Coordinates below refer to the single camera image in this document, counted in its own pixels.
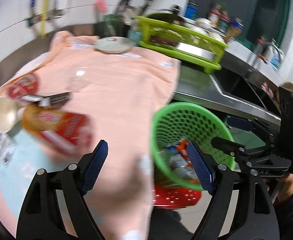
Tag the green plastic trash basket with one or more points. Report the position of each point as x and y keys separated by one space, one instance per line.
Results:
x=173 y=127

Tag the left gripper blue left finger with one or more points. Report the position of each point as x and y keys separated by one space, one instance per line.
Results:
x=93 y=165

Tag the green dish rack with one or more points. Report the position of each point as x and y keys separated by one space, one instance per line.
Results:
x=150 y=27

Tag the black frying pan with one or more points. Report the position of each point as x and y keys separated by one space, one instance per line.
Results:
x=169 y=15

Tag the clear plastic wrapper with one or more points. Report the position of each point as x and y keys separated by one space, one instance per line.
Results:
x=77 y=78

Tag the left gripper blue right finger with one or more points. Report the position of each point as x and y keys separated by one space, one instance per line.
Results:
x=203 y=165

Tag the pink bath towel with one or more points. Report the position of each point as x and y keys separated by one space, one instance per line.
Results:
x=121 y=94

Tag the white shallow dish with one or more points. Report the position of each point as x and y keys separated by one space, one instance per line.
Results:
x=114 y=45

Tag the person's right hand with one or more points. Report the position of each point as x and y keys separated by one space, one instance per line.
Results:
x=284 y=188

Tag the black foil wrapper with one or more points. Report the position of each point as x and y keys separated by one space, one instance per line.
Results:
x=48 y=100

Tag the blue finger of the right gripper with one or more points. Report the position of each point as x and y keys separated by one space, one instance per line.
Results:
x=228 y=147
x=240 y=123

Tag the steel faucet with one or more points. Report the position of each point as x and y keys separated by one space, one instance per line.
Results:
x=268 y=52

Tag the brown round cutting board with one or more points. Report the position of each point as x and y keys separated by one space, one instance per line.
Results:
x=288 y=86

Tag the steel sink basin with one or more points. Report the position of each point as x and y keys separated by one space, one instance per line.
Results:
x=237 y=87

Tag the red plastic stool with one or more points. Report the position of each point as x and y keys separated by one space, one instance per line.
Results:
x=175 y=198

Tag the cleaver knife wooden handle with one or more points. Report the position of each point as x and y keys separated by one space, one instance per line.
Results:
x=185 y=48

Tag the red orange snack bag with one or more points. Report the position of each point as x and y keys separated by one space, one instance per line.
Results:
x=68 y=132

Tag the pink dish brush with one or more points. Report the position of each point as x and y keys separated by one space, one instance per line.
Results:
x=100 y=9

